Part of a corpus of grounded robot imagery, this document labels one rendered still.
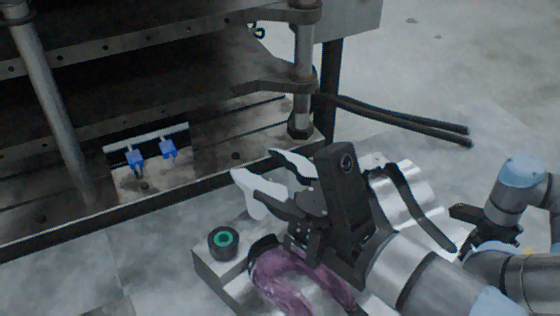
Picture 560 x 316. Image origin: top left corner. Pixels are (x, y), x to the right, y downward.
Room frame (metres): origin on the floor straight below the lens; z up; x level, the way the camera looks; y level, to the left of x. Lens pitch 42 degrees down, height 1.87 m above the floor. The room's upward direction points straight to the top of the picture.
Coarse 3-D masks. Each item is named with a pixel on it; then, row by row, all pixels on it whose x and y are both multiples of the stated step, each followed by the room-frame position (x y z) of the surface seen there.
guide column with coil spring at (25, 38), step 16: (16, 0) 0.98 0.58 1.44; (16, 16) 0.97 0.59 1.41; (16, 32) 0.97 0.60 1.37; (32, 32) 0.99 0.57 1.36; (32, 48) 0.98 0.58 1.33; (32, 64) 0.97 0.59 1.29; (48, 64) 1.00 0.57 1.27; (32, 80) 0.97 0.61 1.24; (48, 80) 0.98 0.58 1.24; (48, 96) 0.97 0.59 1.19; (48, 112) 0.97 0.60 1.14; (64, 112) 0.99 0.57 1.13; (64, 128) 0.98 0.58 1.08; (64, 144) 0.97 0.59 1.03; (64, 160) 0.98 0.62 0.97; (80, 160) 0.99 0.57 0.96; (80, 176) 0.97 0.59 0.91; (80, 192) 0.97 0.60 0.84; (96, 192) 1.00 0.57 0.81
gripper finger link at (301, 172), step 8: (272, 152) 0.47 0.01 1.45; (280, 152) 0.46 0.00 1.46; (288, 152) 0.46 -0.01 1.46; (280, 160) 0.46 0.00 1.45; (288, 160) 0.45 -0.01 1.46; (296, 160) 0.45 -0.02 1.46; (304, 160) 0.45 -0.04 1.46; (288, 168) 0.44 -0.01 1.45; (296, 168) 0.43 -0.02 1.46; (304, 168) 0.43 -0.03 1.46; (312, 168) 0.43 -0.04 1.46; (288, 176) 0.46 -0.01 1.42; (296, 176) 0.43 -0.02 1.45; (304, 176) 0.42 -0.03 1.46; (312, 176) 0.42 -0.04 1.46; (296, 184) 0.44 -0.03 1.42; (304, 184) 0.41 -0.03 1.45
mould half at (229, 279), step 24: (240, 216) 0.82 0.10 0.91; (240, 240) 0.74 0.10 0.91; (216, 264) 0.66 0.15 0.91; (240, 264) 0.67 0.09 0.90; (216, 288) 0.64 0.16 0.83; (240, 288) 0.62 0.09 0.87; (312, 288) 0.61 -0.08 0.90; (240, 312) 0.58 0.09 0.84; (264, 312) 0.55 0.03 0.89; (336, 312) 0.56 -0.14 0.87; (384, 312) 0.57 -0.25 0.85
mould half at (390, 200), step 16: (368, 160) 1.09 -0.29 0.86; (384, 160) 1.09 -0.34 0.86; (384, 176) 0.94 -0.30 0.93; (416, 176) 0.95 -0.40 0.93; (384, 192) 0.89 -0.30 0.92; (416, 192) 0.91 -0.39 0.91; (432, 192) 0.91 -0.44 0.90; (384, 208) 0.85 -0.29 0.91; (400, 208) 0.86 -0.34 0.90; (432, 208) 0.87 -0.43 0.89; (400, 224) 0.81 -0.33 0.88; (416, 224) 0.81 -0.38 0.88; (448, 224) 0.81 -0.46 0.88; (432, 240) 0.75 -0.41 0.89; (464, 240) 0.75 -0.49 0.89; (448, 256) 0.70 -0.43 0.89
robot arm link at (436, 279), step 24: (432, 264) 0.27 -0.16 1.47; (408, 288) 0.26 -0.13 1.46; (432, 288) 0.25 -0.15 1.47; (456, 288) 0.25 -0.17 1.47; (480, 288) 0.25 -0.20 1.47; (408, 312) 0.24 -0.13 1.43; (432, 312) 0.23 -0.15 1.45; (456, 312) 0.23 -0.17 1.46; (480, 312) 0.22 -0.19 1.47; (504, 312) 0.22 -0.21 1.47
